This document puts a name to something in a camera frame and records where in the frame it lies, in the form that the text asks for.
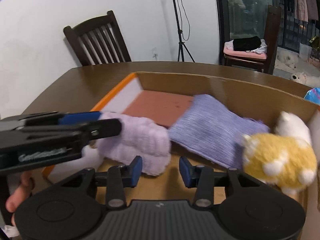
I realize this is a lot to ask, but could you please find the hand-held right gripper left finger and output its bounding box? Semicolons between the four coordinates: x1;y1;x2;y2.
59;156;143;208

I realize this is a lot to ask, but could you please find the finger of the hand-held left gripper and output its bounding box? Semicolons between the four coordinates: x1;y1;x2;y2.
75;118;123;143
0;111;102;130

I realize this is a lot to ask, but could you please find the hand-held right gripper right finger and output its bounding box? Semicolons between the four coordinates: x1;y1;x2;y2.
179;156;263;208

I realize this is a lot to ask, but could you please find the lavender towel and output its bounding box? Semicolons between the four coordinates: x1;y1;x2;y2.
96;112;172;176

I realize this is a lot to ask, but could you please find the purple knit cloth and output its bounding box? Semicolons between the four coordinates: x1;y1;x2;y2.
168;94;270;169

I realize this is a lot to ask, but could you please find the red cardboard box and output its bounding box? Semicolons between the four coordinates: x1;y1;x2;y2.
41;72;320;210

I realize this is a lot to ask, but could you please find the yellow white plush toy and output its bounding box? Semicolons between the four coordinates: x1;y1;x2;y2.
241;111;318;198

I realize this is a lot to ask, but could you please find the person's left hand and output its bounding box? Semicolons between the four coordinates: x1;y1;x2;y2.
5;172;34;227

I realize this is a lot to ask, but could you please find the dark wooden slatted chair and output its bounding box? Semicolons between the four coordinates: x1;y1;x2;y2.
63;10;132;67

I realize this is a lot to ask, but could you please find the studio light on stand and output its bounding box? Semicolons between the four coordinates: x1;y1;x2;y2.
168;0;195;62

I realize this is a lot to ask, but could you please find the pink seat cushion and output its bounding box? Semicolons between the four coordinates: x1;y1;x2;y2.
223;47;267;60

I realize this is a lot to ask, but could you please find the black velvet bag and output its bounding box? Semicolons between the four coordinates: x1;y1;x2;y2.
232;36;262;53

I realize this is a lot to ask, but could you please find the white cloth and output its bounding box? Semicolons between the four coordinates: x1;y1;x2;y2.
224;39;268;54

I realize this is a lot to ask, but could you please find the white plush dog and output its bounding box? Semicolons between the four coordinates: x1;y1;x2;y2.
276;52;299;69
291;72;320;87

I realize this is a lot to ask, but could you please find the blue tissue packet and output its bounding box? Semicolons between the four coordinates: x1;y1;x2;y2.
303;87;320;105

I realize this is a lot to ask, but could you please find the black framed sliding glass door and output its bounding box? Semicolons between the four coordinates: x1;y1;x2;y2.
214;0;320;78

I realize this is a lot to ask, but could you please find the dark wooden chair with cushion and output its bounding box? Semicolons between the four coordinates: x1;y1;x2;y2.
223;4;282;74

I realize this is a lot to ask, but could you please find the hanging dusty pink coat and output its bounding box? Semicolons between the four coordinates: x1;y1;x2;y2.
294;0;319;22

